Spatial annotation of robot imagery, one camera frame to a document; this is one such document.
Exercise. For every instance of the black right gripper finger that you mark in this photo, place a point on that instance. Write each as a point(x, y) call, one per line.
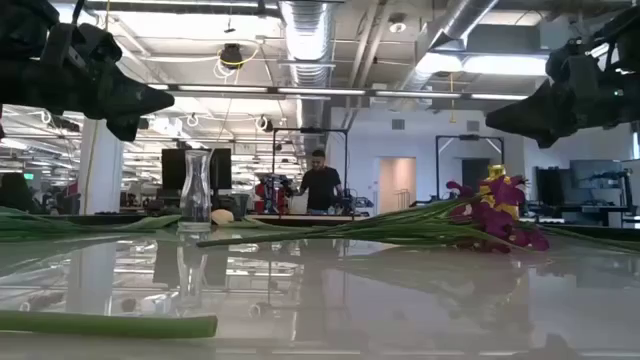
point(540, 117)
point(547, 140)

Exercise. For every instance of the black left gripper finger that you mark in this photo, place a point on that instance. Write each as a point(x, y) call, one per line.
point(137, 100)
point(130, 129)

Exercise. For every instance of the yellow glass vase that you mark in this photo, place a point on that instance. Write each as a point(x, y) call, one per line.
point(496, 172)

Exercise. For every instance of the purple blossom flower spray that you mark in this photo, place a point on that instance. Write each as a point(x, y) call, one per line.
point(507, 192)
point(532, 240)

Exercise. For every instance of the clear glass vase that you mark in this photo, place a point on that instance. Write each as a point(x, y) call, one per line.
point(195, 195)

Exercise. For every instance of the green stem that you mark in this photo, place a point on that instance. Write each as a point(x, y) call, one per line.
point(125, 326)

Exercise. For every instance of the black background robot arm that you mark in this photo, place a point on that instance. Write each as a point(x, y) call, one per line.
point(357, 204)

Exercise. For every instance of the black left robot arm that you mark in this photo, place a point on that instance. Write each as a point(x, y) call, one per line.
point(25, 20)

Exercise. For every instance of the dark desk monitor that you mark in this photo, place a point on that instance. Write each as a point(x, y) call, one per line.
point(550, 185)

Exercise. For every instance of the white pillar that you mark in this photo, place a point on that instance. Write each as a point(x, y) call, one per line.
point(102, 170)

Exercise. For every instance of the black computer monitor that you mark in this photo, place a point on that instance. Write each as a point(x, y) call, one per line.
point(172, 167)

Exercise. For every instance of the grey desk monitor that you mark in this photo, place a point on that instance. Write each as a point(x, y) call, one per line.
point(595, 175)

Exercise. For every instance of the dark grey door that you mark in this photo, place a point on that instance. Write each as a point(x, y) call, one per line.
point(475, 172)

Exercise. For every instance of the dark office desk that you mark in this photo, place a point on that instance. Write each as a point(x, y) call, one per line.
point(595, 207)

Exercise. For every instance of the black ceiling dome device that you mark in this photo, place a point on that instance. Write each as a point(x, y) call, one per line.
point(231, 55)

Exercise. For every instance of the pale pink door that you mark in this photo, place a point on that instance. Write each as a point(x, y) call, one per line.
point(397, 185)

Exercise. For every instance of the round white ceiling fixture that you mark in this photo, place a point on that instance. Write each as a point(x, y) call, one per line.
point(397, 25)

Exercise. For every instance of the long ceiling light strip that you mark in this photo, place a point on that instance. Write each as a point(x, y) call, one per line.
point(320, 91)

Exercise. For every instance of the person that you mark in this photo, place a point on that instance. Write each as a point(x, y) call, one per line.
point(320, 187)

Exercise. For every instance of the wooden workbench top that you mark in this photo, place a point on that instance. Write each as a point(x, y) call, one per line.
point(310, 217)

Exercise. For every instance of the grey wall vent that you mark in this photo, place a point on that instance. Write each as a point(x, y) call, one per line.
point(473, 125)
point(398, 124)

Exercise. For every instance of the smooth silver ceiling duct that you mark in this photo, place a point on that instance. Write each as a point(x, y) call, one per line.
point(450, 30)

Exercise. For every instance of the silver ribbed ceiling duct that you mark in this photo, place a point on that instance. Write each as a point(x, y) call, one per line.
point(307, 40)

